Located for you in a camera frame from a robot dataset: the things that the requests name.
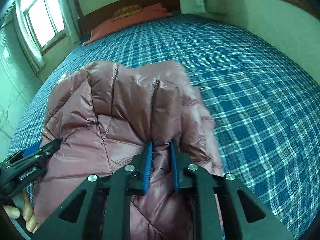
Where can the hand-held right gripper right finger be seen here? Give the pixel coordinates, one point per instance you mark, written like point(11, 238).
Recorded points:
point(174, 166)

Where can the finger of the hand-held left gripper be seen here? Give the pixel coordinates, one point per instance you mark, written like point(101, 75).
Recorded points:
point(37, 152)
point(33, 173)

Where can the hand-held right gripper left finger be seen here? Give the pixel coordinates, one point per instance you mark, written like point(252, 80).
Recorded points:
point(148, 166)

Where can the pink down jacket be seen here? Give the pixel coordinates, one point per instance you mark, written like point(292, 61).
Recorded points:
point(112, 110)

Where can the person's left hand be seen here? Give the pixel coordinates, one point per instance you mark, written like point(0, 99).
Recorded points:
point(23, 213)

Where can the white wardrobe with circle pattern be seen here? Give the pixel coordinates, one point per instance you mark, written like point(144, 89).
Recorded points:
point(15, 90)

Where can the bed with blue plaid sheet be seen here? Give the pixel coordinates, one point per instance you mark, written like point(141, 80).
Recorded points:
point(237, 85)

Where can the pink pillow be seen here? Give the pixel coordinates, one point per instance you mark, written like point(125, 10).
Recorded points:
point(120, 25)

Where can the embroidered brown cushion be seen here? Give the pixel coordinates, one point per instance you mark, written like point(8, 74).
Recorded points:
point(126, 12)

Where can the dark wooden headboard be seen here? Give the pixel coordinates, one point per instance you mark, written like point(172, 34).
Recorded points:
point(105, 11)

